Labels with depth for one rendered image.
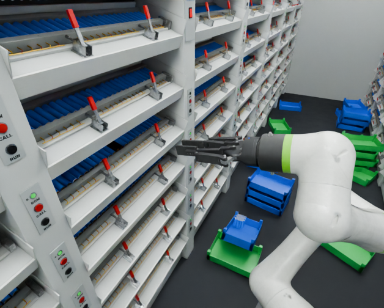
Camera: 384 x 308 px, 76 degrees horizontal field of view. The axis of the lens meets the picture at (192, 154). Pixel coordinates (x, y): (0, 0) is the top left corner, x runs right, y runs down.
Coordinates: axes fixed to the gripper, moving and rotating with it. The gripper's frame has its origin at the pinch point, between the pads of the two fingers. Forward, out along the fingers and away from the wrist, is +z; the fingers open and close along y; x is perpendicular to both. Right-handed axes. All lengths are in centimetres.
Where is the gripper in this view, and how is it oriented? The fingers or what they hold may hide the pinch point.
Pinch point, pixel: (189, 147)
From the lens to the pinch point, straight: 71.3
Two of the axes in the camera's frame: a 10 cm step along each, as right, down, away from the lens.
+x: -1.9, -8.7, -4.5
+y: 4.5, -4.9, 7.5
